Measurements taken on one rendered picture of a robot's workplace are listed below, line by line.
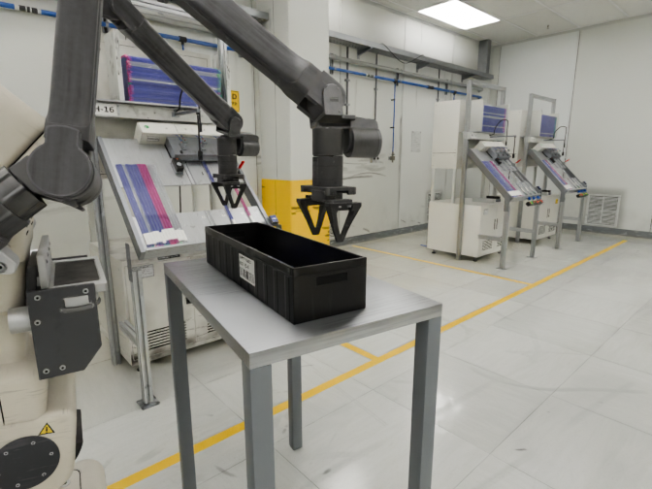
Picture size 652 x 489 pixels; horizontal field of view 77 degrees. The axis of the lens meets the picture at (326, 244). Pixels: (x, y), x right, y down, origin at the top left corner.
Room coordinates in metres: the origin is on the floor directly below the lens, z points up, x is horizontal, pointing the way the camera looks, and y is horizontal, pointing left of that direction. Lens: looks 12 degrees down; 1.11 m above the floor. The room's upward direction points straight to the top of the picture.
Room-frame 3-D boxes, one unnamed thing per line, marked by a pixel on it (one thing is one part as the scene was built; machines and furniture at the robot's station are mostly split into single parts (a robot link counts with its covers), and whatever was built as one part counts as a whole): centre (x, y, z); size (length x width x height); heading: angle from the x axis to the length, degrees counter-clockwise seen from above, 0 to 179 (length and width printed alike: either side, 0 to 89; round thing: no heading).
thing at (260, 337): (1.03, 0.12, 0.40); 0.70 x 0.45 x 0.80; 32
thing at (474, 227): (4.79, -1.69, 0.95); 1.36 x 0.82 x 1.90; 42
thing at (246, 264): (1.02, 0.14, 0.86); 0.57 x 0.17 x 0.11; 32
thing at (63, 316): (0.78, 0.53, 0.84); 0.28 x 0.16 x 0.22; 32
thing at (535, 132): (5.74, -2.78, 0.95); 1.36 x 0.82 x 1.90; 42
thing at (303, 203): (0.80, 0.01, 1.01); 0.07 x 0.07 x 0.09; 31
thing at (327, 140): (0.78, -0.01, 1.14); 0.07 x 0.06 x 0.07; 111
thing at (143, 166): (2.29, 0.82, 0.65); 1.01 x 0.73 x 1.29; 42
